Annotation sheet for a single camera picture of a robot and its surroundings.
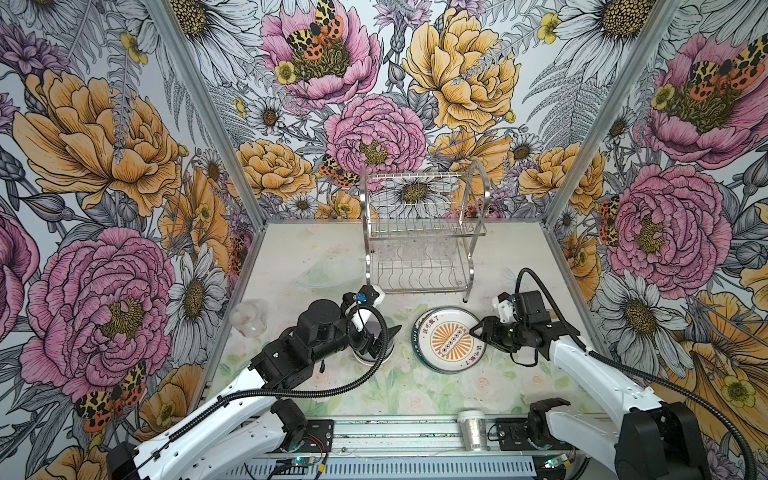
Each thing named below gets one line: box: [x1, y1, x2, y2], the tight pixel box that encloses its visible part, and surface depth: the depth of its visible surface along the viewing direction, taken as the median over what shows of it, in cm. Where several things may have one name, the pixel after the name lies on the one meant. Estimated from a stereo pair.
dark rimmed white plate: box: [411, 310, 439, 372], surface depth 89 cm
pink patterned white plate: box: [418, 309, 486, 372], surface depth 89 cm
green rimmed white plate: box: [416, 350, 486, 374], surface depth 83 cm
